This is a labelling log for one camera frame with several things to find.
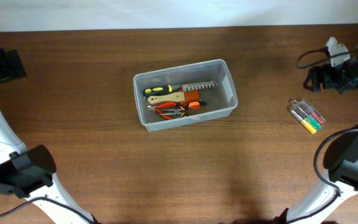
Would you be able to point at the small red handled cutters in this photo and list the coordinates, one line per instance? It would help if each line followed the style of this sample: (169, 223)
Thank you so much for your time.
(166, 107)

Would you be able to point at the orange scraper wooden handle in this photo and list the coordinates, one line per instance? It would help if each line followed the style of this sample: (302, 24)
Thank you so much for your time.
(181, 97)

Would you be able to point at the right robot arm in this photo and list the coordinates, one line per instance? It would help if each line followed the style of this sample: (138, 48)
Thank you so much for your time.
(336, 158)

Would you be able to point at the orange black needle-nose pliers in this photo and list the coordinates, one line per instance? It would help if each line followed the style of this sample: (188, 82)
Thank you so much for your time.
(182, 110)

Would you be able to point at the clear screwdriver set case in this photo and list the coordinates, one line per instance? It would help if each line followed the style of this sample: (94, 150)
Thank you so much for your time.
(307, 115)

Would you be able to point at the clear plastic container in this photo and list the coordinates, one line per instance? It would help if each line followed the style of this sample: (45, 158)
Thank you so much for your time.
(221, 100)

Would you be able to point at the black yellow handled file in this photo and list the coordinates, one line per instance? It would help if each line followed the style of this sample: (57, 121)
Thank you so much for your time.
(161, 90)

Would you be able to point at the orange perforated bit holder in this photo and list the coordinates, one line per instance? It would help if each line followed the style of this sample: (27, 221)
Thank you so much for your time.
(199, 85)

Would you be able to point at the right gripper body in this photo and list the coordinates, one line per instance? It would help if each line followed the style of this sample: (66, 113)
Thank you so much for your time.
(345, 77)

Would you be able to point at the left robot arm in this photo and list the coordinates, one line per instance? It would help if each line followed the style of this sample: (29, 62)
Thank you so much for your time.
(32, 173)

